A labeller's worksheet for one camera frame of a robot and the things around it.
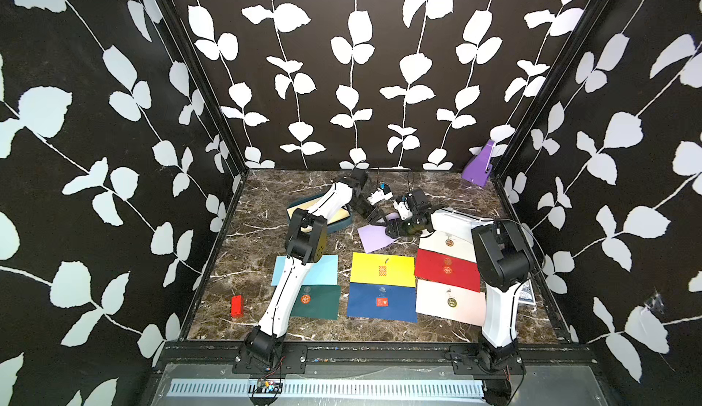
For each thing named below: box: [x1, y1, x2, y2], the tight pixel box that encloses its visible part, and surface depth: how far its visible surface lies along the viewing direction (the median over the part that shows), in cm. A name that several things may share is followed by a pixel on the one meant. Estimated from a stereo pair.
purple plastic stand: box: [462, 138, 496, 188], surface depth 117 cm
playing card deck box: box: [517, 278, 537, 307], surface depth 86 cm
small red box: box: [230, 294, 245, 319], surface depth 83 cm
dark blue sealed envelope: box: [347, 282, 418, 323], surface depth 86 cm
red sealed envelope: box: [414, 248, 481, 293], surface depth 95 cm
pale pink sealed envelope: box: [415, 278, 487, 326], surface depth 88 cm
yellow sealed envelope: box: [349, 252, 416, 288], surface depth 94 cm
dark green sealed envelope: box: [290, 284, 341, 321], surface depth 86 cm
